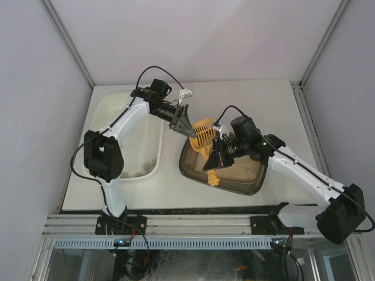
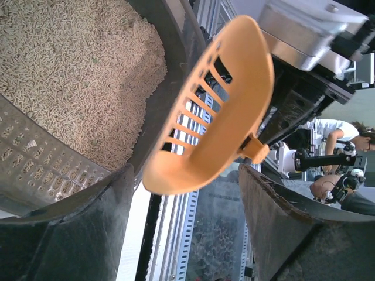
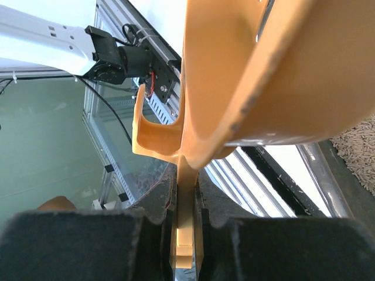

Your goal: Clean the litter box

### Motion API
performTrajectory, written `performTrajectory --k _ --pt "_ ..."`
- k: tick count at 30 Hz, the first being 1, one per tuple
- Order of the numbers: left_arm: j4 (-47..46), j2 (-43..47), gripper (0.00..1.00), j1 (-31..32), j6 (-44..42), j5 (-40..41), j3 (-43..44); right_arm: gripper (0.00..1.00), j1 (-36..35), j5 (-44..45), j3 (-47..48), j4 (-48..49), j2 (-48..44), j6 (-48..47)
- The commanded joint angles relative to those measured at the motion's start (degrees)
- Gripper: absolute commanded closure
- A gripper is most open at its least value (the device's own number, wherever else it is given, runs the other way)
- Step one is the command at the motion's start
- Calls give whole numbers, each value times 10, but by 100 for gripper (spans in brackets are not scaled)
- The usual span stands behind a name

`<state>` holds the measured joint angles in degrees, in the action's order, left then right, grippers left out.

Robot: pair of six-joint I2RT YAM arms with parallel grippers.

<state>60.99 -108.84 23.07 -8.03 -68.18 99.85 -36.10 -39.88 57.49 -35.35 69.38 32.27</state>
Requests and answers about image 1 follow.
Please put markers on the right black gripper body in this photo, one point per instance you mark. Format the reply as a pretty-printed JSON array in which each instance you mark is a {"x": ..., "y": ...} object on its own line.
[{"x": 218, "y": 153}]

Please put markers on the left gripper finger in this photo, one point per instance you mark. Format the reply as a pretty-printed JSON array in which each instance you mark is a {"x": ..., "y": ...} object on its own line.
[
  {"x": 184, "y": 117},
  {"x": 187, "y": 131}
]

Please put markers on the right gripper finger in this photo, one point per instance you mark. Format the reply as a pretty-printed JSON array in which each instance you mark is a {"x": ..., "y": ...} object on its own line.
[
  {"x": 215, "y": 161},
  {"x": 217, "y": 153}
]

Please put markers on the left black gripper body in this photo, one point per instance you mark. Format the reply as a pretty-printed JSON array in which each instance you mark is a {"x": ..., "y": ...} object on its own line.
[{"x": 178, "y": 117}]

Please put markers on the yellow litter scoop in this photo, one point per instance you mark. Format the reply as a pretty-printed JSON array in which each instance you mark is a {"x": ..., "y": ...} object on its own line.
[{"x": 203, "y": 142}]

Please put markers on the dark brown litter box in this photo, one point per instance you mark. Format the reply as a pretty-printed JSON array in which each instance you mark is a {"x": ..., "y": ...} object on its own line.
[{"x": 244, "y": 177}]

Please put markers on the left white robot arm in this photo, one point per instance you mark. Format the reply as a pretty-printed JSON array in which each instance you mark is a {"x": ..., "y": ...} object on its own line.
[{"x": 102, "y": 154}]

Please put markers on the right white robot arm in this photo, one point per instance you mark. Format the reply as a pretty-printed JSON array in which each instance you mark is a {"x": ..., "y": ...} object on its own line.
[{"x": 338, "y": 209}]

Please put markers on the white plastic tray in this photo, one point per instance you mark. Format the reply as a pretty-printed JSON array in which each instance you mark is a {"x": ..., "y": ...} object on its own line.
[{"x": 143, "y": 143}]

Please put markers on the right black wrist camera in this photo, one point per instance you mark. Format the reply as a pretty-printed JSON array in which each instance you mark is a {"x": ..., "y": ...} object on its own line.
[{"x": 245, "y": 129}]

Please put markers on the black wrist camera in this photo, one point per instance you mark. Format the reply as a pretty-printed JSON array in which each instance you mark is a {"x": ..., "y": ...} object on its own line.
[
  {"x": 245, "y": 129},
  {"x": 159, "y": 86}
]

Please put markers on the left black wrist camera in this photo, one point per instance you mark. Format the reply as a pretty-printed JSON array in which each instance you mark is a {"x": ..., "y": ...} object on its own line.
[{"x": 159, "y": 86}]

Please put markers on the right aluminium side rail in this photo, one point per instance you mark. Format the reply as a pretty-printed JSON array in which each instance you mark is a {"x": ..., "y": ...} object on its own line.
[{"x": 321, "y": 172}]

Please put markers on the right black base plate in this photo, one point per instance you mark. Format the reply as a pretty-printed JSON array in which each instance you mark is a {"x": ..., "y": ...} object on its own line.
[{"x": 262, "y": 225}]

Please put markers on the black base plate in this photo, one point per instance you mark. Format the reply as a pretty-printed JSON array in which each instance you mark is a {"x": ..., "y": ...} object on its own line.
[
  {"x": 107, "y": 225},
  {"x": 262, "y": 225}
]

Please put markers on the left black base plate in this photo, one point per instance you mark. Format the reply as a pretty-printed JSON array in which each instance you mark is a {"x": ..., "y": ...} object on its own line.
[{"x": 107, "y": 225}]

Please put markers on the aluminium front rail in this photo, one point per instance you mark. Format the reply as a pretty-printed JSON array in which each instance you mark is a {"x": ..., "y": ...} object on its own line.
[{"x": 173, "y": 225}]

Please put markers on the left aluminium frame post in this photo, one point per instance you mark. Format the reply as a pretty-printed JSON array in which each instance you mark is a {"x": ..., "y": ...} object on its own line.
[{"x": 63, "y": 33}]

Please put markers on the aluminium frame post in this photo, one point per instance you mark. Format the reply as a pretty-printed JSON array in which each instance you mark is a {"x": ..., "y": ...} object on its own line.
[
  {"x": 63, "y": 33},
  {"x": 334, "y": 22}
]

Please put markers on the right aluminium frame post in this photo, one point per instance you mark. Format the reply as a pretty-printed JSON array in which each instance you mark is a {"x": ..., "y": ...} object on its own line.
[{"x": 334, "y": 22}]

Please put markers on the grey slotted cable duct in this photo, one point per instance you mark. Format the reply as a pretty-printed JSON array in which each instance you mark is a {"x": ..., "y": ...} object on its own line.
[{"x": 168, "y": 243}]

